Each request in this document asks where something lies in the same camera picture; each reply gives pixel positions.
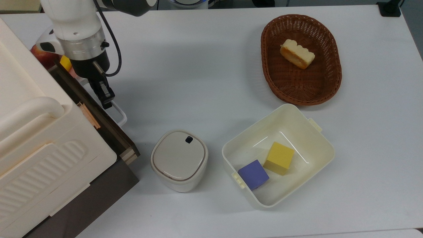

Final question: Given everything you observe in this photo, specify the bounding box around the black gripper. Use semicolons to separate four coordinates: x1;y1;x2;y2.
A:
69;50;115;110

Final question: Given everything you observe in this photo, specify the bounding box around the wooden drawer with white handle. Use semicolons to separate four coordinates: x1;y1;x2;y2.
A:
50;61;141;166

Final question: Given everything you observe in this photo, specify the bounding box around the yellow banana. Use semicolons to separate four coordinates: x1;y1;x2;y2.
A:
59;55;72;72

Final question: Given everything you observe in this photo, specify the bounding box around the red apple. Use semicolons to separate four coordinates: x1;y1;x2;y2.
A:
31;45;61;70

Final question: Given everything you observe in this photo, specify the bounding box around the cream plastic storage box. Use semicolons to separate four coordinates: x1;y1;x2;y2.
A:
0;17;118;238

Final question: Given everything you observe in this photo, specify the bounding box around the cream lidded trash can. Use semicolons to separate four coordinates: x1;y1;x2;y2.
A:
151;129;209;193

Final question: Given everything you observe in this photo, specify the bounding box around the dark wooden cabinet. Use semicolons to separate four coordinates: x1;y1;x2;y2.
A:
23;155;140;238

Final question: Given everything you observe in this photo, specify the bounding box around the beige desk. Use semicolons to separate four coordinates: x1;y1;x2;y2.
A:
0;0;42;14

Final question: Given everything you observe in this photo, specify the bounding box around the purple cube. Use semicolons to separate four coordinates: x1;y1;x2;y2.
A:
238;160;270;191

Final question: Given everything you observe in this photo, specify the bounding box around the yellow cube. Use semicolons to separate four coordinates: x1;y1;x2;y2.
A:
263;142;295;176

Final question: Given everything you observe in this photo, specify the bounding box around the bread slice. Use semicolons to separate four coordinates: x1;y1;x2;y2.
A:
280;39;315;70

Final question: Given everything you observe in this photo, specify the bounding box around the cream open plastic bin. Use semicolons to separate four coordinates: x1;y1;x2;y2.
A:
222;103;335;210

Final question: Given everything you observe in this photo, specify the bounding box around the brown wicker basket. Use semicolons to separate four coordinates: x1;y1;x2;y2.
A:
261;14;342;106

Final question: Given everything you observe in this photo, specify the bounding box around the black table clamp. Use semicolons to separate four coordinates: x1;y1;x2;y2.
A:
377;0;402;18

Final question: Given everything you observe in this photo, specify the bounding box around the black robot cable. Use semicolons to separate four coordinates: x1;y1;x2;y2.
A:
94;0;122;77

